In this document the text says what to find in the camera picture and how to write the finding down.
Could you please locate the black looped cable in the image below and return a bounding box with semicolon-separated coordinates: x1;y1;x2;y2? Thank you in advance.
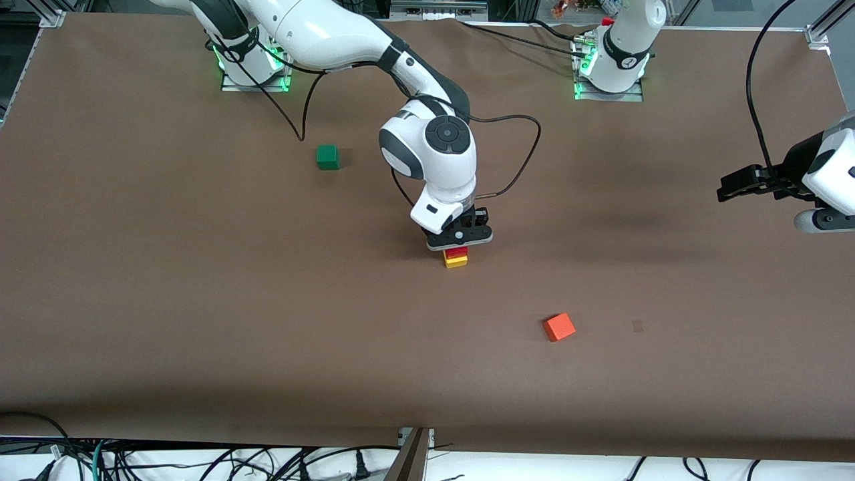
0;411;71;455

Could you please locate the black cable on table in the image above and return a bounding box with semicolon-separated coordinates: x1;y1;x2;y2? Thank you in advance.
458;20;582;54

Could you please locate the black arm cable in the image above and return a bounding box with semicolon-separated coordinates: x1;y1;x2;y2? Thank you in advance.
240;27;542;208
746;0;799;171

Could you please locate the orange cube block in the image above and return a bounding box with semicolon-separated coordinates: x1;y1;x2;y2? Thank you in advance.
542;313;576;343

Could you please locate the grey power strip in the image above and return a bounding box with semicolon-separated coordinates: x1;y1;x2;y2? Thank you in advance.
389;0;488;19

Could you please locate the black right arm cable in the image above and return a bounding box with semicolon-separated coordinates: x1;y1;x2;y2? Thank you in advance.
240;27;542;208

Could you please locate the dark table support post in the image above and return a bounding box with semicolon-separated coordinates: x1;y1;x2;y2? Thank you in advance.
384;428;435;481

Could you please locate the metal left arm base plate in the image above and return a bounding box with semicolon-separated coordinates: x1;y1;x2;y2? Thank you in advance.
572;70;645;103

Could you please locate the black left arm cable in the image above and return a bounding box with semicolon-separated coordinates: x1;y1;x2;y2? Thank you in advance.
746;0;799;171

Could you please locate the brown table cover sheet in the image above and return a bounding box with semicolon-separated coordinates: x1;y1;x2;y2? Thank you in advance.
0;13;855;462

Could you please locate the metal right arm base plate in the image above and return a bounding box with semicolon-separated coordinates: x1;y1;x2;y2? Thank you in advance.
220;30;297;93

